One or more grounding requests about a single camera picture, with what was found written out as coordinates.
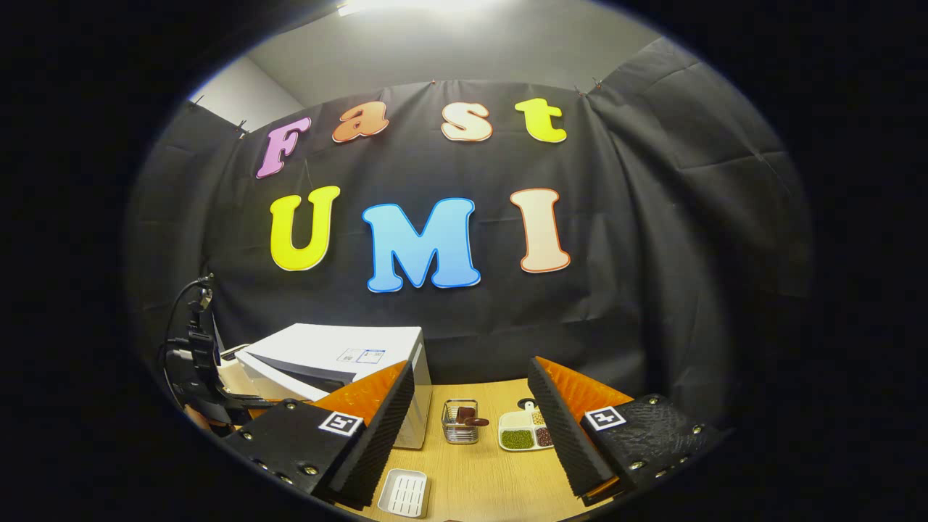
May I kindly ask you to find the white divided bean dish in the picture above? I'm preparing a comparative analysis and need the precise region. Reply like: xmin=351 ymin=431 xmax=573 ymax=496
xmin=497 ymin=400 xmax=556 ymax=452

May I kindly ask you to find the white microwave oven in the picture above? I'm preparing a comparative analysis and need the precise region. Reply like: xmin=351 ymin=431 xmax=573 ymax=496
xmin=236 ymin=323 xmax=434 ymax=451

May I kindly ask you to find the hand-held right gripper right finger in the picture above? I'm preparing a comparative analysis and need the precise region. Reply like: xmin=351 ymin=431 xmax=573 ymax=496
xmin=526 ymin=355 xmax=724 ymax=502

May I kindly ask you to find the white toaster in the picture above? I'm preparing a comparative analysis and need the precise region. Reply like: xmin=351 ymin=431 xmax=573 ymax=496
xmin=217 ymin=346 xmax=252 ymax=397

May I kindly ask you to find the long ceiling light panel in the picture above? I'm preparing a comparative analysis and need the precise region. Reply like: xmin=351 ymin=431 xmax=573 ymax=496
xmin=336 ymin=0 xmax=510 ymax=17

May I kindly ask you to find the black backdrop cloth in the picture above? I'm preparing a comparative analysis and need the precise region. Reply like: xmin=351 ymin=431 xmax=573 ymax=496
xmin=123 ymin=36 xmax=817 ymax=430

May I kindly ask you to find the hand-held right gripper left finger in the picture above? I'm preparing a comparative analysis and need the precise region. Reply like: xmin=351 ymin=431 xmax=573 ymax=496
xmin=223 ymin=360 xmax=417 ymax=510

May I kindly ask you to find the white plastic tray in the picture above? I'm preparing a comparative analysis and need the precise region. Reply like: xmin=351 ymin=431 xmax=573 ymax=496
xmin=376 ymin=468 xmax=429 ymax=519

